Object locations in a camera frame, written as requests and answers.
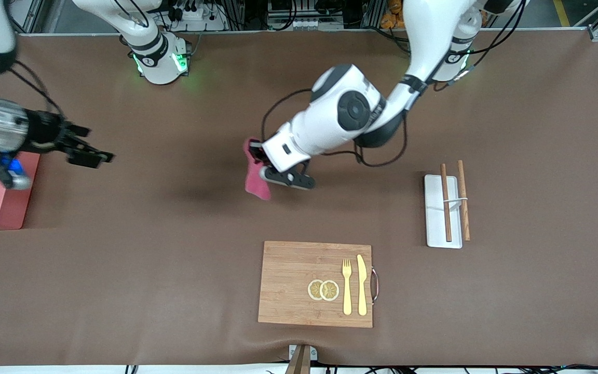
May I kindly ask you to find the dark red cloth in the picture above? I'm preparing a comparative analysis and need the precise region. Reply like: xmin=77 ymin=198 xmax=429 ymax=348
xmin=243 ymin=137 xmax=273 ymax=201

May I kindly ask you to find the wooden cutting board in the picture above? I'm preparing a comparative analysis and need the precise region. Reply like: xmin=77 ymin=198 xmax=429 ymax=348
xmin=257 ymin=241 xmax=380 ymax=329

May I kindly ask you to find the white power strip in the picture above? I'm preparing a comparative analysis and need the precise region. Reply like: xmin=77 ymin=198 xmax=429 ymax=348
xmin=269 ymin=17 xmax=325 ymax=31
xmin=167 ymin=5 xmax=227 ymax=32

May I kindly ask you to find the yellow plastic fork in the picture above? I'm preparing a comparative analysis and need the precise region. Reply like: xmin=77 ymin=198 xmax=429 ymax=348
xmin=342 ymin=258 xmax=353 ymax=316

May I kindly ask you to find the yellow plastic knife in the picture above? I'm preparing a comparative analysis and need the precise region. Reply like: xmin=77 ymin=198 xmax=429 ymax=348
xmin=356 ymin=254 xmax=369 ymax=316

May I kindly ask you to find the white rectangular tray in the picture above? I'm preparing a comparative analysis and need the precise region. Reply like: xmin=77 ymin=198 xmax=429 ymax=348
xmin=424 ymin=160 xmax=472 ymax=249

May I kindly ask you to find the orange snack packets pile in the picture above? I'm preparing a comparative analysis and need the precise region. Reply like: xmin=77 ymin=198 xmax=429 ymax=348
xmin=381 ymin=0 xmax=406 ymax=29

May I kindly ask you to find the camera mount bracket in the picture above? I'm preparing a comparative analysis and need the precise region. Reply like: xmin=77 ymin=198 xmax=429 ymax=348
xmin=284 ymin=344 xmax=319 ymax=374

